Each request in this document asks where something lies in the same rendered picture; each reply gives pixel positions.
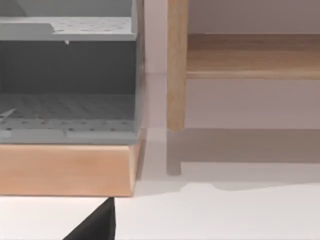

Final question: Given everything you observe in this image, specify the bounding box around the wooden open shelf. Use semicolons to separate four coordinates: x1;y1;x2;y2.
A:
166;0;320;133

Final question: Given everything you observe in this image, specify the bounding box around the grey pierced drawer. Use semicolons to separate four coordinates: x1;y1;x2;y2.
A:
0;0;146;146

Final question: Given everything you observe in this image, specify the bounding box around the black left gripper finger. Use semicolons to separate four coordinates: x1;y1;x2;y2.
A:
62;197;117;240

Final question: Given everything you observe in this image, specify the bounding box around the pale wooden drawer front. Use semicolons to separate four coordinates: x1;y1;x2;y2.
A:
0;128;146;198

